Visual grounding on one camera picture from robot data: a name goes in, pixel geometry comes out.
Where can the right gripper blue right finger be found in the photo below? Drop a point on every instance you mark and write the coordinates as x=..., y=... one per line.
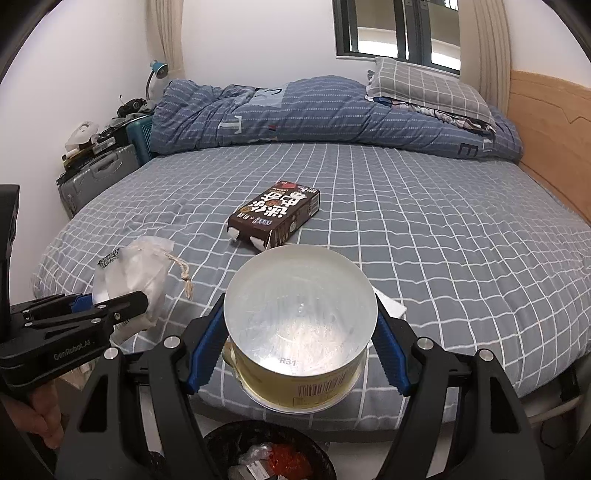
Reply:
x=390, y=353

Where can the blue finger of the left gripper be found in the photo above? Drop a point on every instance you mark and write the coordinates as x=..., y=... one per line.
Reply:
x=121, y=309
x=82, y=303

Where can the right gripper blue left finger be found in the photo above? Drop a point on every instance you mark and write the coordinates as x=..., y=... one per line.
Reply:
x=205, y=338

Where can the white tissue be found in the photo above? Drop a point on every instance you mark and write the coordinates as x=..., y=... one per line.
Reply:
x=393, y=307

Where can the white drawstring pouch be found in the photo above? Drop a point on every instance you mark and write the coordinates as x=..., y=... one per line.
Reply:
x=140, y=266

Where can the yellow instant noodle cup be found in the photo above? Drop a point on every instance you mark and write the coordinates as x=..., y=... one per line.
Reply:
x=300, y=320

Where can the brown cookie box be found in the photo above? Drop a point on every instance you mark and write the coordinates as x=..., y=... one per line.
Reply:
x=272, y=217

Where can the red plastic bag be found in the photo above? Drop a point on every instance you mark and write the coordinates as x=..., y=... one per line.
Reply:
x=286, y=461

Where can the black trash bin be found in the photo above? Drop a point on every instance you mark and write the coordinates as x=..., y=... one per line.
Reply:
x=241, y=449

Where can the person left hand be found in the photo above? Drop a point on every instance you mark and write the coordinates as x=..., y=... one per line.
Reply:
x=42, y=416

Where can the grey suitcase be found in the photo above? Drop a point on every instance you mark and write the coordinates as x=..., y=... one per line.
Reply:
x=78, y=187

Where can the grey checked bed sheet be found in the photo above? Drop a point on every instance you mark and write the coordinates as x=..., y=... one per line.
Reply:
x=480, y=255

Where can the white helmet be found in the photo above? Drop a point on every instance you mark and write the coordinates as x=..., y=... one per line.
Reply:
x=81, y=136

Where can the teal suitcase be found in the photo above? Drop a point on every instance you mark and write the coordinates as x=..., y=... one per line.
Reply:
x=139, y=135

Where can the blue striped duvet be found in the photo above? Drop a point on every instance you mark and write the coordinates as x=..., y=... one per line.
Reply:
x=317, y=110

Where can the blue desk lamp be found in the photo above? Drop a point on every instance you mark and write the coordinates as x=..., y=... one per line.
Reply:
x=158, y=70

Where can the grey checked pillow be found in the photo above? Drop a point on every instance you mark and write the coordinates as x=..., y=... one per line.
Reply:
x=403, y=82

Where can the wooden headboard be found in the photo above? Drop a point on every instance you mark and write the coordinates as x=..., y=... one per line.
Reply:
x=553, y=117

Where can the beige curtain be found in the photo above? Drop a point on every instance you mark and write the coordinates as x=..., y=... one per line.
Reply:
x=486, y=50

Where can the dark framed window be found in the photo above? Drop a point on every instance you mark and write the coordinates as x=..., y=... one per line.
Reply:
x=422, y=32

